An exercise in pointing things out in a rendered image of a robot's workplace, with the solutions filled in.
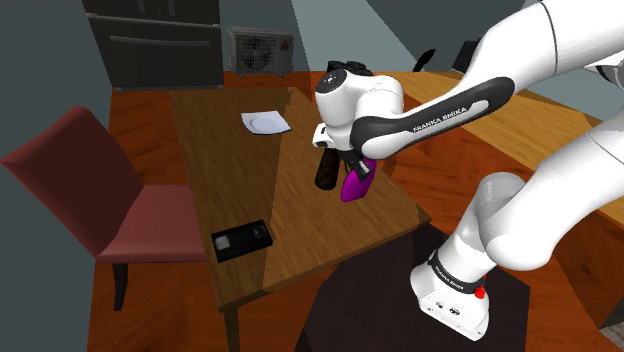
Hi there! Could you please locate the red upholstered chair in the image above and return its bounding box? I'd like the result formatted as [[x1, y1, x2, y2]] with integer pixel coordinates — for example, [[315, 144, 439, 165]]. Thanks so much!
[[0, 104, 209, 313]]

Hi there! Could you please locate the brown wooden table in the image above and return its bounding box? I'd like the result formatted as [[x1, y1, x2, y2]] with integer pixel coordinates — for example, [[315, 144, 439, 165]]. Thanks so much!
[[167, 86, 433, 352]]

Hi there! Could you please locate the light wooden table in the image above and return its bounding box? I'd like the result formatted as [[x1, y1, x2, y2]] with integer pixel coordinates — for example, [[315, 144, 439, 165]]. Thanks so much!
[[384, 70, 624, 229]]

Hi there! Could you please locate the white square plate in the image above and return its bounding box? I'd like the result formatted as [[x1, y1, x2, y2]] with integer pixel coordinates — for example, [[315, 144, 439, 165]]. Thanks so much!
[[240, 110, 293, 137]]

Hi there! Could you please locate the dark refrigerator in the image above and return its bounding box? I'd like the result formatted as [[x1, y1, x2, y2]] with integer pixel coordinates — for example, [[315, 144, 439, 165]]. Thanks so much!
[[80, 0, 226, 92]]

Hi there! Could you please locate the dark robot stand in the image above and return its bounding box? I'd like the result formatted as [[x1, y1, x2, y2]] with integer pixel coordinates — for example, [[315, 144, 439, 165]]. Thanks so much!
[[293, 223, 533, 352]]

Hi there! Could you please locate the black video cassette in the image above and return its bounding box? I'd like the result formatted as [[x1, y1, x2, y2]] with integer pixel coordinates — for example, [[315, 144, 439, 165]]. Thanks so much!
[[210, 219, 275, 264]]

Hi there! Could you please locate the purple bottle-shaped object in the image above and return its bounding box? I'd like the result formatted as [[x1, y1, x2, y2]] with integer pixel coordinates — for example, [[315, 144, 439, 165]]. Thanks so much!
[[339, 156, 378, 204]]

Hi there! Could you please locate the black slanted object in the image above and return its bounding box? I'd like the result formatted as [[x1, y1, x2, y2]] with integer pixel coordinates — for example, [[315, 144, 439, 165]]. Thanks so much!
[[413, 48, 437, 74]]

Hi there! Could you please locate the black box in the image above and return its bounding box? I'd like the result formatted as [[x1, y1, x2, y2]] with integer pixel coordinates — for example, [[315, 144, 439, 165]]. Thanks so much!
[[450, 39, 482, 75]]

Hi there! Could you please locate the grey air conditioner unit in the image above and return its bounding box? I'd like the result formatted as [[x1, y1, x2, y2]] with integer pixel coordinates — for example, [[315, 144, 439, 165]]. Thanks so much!
[[225, 25, 296, 79]]

